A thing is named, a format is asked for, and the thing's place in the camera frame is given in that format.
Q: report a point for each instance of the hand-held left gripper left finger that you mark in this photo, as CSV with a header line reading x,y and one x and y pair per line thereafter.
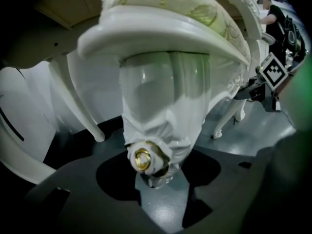
x,y
85,203

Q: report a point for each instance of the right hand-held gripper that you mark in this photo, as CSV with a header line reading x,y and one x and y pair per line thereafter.
x,y
273,72

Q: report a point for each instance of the cream brocade stool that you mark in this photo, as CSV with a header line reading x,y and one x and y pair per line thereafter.
x,y
165,94

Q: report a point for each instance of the white ornate vanity table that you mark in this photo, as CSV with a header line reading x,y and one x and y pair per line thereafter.
x,y
73,86

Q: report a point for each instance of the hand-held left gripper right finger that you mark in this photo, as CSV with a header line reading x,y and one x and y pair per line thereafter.
x,y
239,191

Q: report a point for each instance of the grey plastic bin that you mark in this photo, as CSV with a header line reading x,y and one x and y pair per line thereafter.
x,y
22,160

